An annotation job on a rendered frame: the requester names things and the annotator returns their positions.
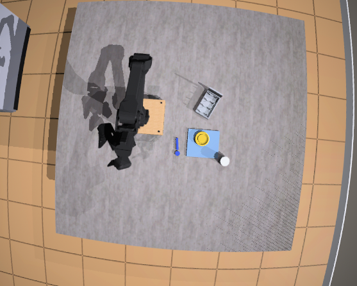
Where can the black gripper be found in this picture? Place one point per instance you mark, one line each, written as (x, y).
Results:
(105, 134)

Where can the light blue rectangular mat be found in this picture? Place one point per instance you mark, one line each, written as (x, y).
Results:
(208, 151)

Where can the white cylinder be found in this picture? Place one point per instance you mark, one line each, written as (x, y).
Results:
(224, 160)

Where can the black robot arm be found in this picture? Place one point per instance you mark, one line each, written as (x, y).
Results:
(131, 112)

